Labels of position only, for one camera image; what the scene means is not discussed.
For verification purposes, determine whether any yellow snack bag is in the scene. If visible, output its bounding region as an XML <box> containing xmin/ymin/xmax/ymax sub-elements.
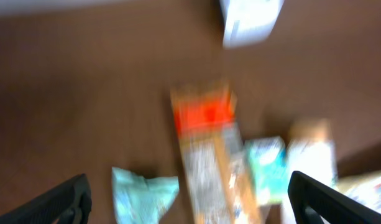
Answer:
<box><xmin>336</xmin><ymin>170</ymin><xmax>381</xmax><ymax>214</ymax></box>

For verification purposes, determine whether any white barcode scanner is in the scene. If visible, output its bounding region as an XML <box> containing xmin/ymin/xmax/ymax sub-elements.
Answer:
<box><xmin>219</xmin><ymin>0</ymin><xmax>284</xmax><ymax>48</ymax></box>

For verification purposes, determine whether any mint green snack pouch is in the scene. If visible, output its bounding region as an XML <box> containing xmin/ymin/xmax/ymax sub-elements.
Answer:
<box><xmin>111</xmin><ymin>167</ymin><xmax>180</xmax><ymax>224</ymax></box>

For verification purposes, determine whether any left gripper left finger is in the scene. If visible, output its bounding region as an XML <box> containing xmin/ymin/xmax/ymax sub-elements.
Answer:
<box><xmin>0</xmin><ymin>174</ymin><xmax>92</xmax><ymax>224</ymax></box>

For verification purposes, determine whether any teal tissue pack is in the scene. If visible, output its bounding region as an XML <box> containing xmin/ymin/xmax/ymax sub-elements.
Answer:
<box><xmin>244</xmin><ymin>136</ymin><xmax>289</xmax><ymax>206</ymax></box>

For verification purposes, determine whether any orange pasta package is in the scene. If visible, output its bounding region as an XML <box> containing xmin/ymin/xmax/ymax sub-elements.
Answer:
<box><xmin>170</xmin><ymin>81</ymin><xmax>262</xmax><ymax>224</ymax></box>

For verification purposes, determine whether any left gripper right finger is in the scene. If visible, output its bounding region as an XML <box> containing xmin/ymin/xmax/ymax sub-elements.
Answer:
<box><xmin>288</xmin><ymin>171</ymin><xmax>381</xmax><ymax>224</ymax></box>

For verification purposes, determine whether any white tube with gold cap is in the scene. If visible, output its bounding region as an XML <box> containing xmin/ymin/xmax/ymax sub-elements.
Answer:
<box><xmin>280</xmin><ymin>118</ymin><xmax>339</xmax><ymax>224</ymax></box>

